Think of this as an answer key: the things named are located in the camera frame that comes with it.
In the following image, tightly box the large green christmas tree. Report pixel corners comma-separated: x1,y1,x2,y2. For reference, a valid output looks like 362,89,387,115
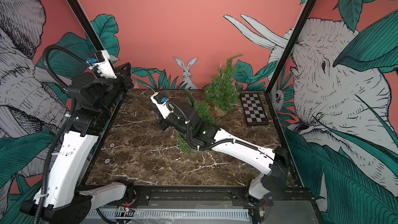
177,90,220,151

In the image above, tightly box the small tree wooden base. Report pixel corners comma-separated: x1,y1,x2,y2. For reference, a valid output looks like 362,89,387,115
214,106,227,117

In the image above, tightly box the small green christmas tree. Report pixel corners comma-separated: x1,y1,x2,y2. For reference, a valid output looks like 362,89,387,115
204,55,243,113

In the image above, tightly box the clear string light wire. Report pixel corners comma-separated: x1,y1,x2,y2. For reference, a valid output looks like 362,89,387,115
211,65,237,113

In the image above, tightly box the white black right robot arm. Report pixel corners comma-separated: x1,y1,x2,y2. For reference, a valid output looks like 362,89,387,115
151,94,289,200

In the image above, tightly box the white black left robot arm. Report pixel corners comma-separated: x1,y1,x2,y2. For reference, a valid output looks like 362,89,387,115
20,45,133,224

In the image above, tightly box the black white chessboard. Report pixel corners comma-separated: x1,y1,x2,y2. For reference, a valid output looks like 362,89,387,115
239,92,268,126

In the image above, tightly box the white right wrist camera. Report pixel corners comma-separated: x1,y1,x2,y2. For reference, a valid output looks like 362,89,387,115
150,92,172,119

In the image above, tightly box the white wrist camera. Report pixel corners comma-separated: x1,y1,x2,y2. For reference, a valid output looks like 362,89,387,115
87,50,117,79
150,92,172,119

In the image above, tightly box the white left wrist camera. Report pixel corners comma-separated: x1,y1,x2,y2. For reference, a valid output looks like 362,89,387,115
87,50,117,79

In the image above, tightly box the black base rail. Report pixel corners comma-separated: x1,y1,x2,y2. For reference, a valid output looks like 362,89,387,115
132,185,314,208

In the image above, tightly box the black frame post left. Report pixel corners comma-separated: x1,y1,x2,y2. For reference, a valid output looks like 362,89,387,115
66,0,105,50

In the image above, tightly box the black frame post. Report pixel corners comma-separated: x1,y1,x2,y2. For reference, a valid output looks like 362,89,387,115
265,0,330,94
66,0,105,50

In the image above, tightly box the white slotted cable tray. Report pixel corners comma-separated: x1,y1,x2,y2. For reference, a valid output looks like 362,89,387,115
100,208,251,224

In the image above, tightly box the black frame post right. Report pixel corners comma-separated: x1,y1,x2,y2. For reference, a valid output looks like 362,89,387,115
265,0,330,94

